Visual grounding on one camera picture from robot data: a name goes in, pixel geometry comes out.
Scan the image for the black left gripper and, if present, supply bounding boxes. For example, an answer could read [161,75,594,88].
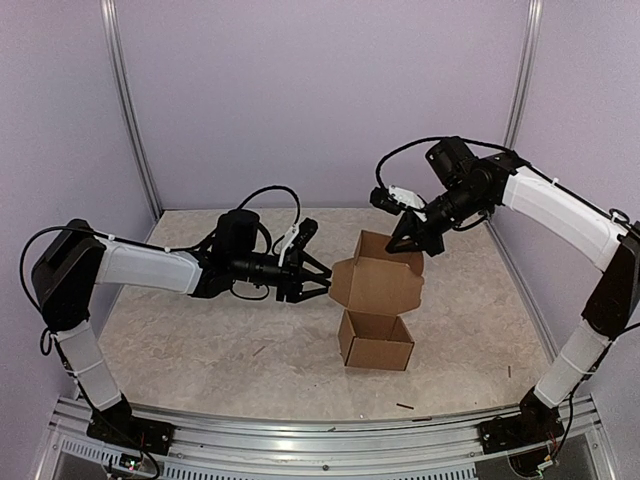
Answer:
[232,251,336,304]

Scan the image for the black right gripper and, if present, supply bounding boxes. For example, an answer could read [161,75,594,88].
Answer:
[387,182,491,256]

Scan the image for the brown cardboard box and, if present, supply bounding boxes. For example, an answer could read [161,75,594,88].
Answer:
[329,230,424,371]

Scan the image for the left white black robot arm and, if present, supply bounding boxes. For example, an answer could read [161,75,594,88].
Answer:
[20,208,332,455]

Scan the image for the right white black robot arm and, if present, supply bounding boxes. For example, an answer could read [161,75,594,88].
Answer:
[370,136,639,454]

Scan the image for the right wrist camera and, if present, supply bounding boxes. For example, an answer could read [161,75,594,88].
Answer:
[369,185,426,215]

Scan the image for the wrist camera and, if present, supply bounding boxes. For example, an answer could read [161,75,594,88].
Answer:
[278,217,318,267]
[369,185,426,215]

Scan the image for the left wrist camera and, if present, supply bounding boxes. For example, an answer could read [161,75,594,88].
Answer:
[278,217,318,267]

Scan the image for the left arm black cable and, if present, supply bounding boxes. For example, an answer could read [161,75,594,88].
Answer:
[189,185,304,301]

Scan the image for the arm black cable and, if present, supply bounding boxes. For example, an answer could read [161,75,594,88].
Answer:
[374,137,516,191]
[189,185,304,301]

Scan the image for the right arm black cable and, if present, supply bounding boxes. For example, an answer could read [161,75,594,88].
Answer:
[374,137,516,191]

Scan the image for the right aluminium corner post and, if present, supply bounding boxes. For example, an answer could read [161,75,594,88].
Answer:
[503,0,544,150]

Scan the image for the aluminium corner post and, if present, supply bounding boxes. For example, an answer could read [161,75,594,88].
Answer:
[503,0,544,150]
[100,0,164,221]

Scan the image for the front aluminium frame rail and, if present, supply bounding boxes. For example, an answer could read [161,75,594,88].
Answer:
[31,397,621,479]

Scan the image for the left aluminium corner post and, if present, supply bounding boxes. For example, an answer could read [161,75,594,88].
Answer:
[100,0,164,221]

